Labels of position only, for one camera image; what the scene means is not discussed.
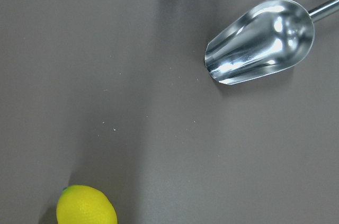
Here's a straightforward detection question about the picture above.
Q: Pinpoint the yellow toy lemon lower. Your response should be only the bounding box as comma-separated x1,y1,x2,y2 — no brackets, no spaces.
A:
56,185,118,223

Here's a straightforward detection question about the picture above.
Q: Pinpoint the metal ice scoop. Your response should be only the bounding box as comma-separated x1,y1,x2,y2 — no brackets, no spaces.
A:
204,0,338,85

